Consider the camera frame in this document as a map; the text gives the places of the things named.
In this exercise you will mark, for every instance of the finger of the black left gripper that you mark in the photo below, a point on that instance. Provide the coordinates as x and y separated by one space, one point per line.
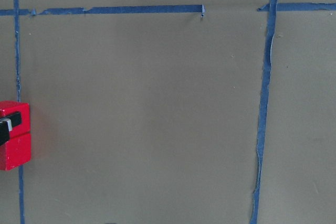
7 124

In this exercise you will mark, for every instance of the red block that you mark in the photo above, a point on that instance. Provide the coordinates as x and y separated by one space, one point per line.
10 107
15 152

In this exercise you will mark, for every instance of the centre vertical blue tape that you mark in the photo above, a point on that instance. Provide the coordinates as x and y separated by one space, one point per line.
18 98

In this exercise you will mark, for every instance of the torn horizontal blue tape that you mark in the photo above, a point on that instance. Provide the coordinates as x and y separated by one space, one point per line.
117 10

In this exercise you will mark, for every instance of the wrinkled vertical blue tape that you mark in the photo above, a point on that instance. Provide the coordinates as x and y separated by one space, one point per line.
263 105

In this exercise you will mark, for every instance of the short horizontal blue tape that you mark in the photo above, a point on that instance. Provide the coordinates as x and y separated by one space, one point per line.
286 7

